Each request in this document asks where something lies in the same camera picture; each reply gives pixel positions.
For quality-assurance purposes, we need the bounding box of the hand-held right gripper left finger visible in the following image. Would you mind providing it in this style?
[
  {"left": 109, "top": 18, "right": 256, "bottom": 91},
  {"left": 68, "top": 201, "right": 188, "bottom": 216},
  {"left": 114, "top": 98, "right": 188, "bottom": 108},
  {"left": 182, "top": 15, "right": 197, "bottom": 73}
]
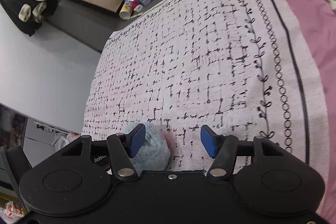
[{"left": 56, "top": 124, "right": 147, "bottom": 180}]

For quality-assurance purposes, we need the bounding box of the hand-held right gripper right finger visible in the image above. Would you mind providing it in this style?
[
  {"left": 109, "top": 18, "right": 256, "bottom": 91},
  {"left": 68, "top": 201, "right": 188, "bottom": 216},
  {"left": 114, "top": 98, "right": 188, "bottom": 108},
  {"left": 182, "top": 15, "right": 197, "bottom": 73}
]
[{"left": 199, "top": 124, "right": 290, "bottom": 182}]

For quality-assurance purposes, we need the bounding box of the light blue plush toy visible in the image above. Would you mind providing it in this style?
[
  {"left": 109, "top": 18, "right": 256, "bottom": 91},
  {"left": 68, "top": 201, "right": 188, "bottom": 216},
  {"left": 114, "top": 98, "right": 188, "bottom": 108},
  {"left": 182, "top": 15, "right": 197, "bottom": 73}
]
[{"left": 123, "top": 122, "right": 174, "bottom": 172}]

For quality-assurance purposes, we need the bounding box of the white plastic bag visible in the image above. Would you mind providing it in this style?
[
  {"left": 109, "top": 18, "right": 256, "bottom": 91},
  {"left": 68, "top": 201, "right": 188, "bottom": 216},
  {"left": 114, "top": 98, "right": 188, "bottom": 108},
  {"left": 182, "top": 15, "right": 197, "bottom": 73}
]
[{"left": 52, "top": 132, "right": 79, "bottom": 152}]

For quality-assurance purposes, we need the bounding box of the white black printed blanket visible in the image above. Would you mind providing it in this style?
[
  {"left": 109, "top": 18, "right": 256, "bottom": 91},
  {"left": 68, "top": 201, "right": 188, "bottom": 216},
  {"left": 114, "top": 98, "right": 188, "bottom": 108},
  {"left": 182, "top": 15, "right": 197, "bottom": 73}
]
[{"left": 81, "top": 0, "right": 331, "bottom": 214}]

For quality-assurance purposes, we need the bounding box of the red printed bag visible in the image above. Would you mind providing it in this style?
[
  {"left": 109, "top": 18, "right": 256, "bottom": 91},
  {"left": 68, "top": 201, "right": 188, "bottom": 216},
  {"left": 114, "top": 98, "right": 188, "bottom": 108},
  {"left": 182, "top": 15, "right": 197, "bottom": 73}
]
[{"left": 0, "top": 200, "right": 27, "bottom": 222}]

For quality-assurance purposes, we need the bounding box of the paper cup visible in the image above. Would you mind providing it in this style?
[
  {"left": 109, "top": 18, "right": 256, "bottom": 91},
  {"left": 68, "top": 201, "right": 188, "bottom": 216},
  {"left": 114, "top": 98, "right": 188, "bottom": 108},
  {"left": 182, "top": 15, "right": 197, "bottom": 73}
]
[{"left": 119, "top": 5, "right": 133, "bottom": 20}]

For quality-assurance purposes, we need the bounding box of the pink bed sheet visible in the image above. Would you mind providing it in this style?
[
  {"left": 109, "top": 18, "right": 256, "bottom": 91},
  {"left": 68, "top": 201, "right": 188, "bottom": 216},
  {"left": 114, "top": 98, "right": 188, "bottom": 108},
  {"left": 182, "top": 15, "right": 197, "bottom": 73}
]
[{"left": 259, "top": 0, "right": 336, "bottom": 222}]

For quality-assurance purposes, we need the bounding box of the black hanging jacket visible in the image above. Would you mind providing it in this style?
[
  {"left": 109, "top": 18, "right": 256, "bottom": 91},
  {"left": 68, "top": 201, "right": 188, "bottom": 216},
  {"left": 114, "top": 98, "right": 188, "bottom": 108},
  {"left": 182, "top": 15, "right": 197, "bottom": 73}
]
[{"left": 0, "top": 0, "right": 59, "bottom": 37}]

